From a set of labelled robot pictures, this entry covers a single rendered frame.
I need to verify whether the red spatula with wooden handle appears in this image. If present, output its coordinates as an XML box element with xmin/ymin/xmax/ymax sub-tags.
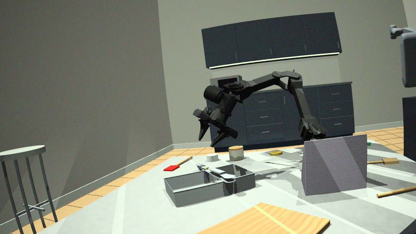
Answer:
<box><xmin>164</xmin><ymin>156</ymin><xmax>193</xmax><ymax>171</ymax></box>

